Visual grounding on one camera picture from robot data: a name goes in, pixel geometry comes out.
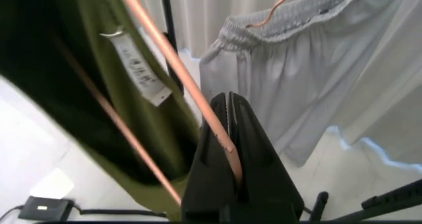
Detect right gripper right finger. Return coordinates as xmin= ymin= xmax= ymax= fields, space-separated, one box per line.
xmin=228 ymin=91 xmax=305 ymax=223

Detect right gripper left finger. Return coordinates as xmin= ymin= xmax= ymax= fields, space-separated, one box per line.
xmin=181 ymin=92 xmax=237 ymax=223

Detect pale grey shorts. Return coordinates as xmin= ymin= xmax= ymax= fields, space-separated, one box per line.
xmin=199 ymin=0 xmax=409 ymax=168

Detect pink clothes hanger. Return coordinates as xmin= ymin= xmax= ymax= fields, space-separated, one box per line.
xmin=245 ymin=0 xmax=303 ymax=29
xmin=52 ymin=0 xmax=244 ymax=207

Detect green garment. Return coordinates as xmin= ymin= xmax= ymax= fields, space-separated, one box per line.
xmin=0 ymin=0 xmax=202 ymax=222

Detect black clothes rack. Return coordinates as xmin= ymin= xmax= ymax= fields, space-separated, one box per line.
xmin=159 ymin=0 xmax=422 ymax=222

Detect black power adapter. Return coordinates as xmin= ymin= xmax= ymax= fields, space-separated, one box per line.
xmin=18 ymin=196 xmax=75 ymax=221

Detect white curtain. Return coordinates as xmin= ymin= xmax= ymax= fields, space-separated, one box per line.
xmin=131 ymin=0 xmax=422 ymax=172

